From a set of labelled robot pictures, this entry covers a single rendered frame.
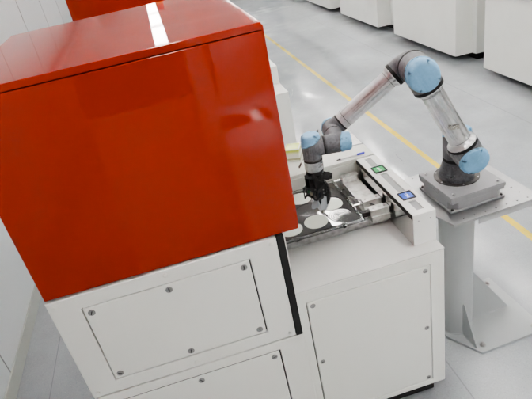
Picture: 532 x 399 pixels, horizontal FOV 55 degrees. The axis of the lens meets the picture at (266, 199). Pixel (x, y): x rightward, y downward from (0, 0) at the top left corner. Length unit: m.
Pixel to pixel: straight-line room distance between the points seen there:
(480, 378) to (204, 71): 1.97
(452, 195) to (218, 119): 1.21
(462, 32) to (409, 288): 4.94
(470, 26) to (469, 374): 4.80
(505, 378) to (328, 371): 0.88
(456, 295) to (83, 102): 1.98
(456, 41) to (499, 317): 4.33
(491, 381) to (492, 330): 0.31
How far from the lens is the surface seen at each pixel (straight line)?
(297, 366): 1.84
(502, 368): 2.74
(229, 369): 1.77
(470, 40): 6.79
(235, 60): 1.27
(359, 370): 2.28
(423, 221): 2.01
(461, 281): 2.61
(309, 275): 1.96
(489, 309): 2.96
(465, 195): 2.22
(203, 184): 1.36
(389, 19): 8.68
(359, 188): 2.34
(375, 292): 2.02
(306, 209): 2.20
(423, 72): 1.90
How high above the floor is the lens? 2.05
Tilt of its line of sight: 30 degrees down
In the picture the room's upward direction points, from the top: 12 degrees counter-clockwise
